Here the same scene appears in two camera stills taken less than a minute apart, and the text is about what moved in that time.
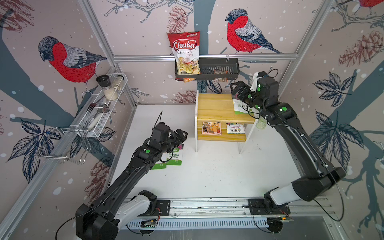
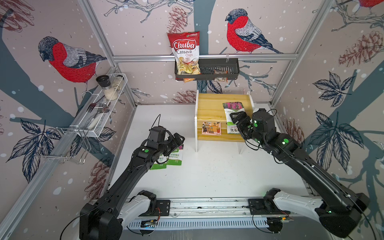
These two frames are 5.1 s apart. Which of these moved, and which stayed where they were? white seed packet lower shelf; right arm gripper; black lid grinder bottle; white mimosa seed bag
Moved: right arm gripper; white mimosa seed bag
Stayed: white seed packet lower shelf; black lid grinder bottle
